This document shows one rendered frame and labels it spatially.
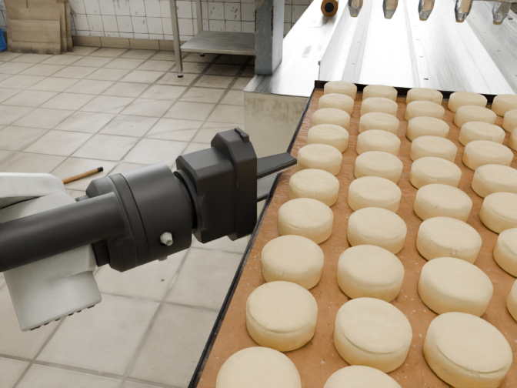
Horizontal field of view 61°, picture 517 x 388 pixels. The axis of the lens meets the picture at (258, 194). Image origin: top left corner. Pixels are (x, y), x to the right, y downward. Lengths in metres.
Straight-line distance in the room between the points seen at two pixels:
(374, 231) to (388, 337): 0.11
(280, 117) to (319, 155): 0.43
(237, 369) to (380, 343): 0.09
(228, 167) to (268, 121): 0.52
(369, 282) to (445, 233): 0.09
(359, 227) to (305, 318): 0.11
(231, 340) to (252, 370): 0.04
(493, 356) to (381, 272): 0.09
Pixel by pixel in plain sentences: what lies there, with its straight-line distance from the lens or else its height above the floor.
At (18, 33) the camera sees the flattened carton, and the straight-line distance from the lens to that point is 4.87.
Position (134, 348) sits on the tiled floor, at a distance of 1.50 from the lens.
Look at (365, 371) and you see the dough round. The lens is 0.29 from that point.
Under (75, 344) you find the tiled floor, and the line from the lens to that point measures 1.56.
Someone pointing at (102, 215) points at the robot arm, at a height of 0.96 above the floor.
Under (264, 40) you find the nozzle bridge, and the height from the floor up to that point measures 0.92.
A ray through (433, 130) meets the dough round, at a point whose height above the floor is 0.92.
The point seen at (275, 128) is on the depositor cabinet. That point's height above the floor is 0.76.
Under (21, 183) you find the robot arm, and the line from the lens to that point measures 0.39.
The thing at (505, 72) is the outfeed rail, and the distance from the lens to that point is 0.95.
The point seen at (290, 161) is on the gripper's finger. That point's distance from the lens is 0.47.
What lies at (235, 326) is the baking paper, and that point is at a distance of 0.33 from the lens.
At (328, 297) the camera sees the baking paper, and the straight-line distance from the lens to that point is 0.35.
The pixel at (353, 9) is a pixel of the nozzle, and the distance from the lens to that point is 0.88.
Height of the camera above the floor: 1.15
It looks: 34 degrees down
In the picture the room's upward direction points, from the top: straight up
